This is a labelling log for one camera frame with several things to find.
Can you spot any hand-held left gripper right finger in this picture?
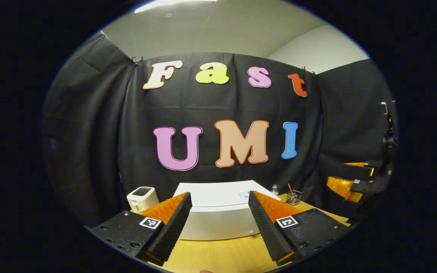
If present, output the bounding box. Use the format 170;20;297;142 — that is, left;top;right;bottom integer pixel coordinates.
248;190;355;266

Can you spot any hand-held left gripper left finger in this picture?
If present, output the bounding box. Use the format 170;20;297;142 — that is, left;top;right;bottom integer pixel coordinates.
90;191;193;267

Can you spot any white microwave oven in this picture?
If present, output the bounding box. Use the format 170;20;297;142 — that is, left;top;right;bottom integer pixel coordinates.
173;180;281;241

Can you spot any metal mesh utensil holder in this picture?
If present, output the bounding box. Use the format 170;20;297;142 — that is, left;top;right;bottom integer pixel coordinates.
286;190;302;206

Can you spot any small white toaster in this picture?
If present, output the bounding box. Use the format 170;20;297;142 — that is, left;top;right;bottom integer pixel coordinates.
127;187;160;213

